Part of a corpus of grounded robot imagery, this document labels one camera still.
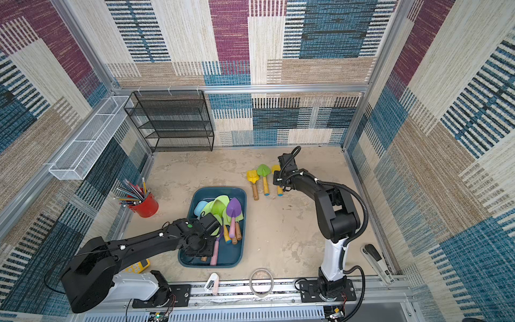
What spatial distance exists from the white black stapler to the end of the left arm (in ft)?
1.96

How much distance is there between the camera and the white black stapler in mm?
759

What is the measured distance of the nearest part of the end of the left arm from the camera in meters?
0.68
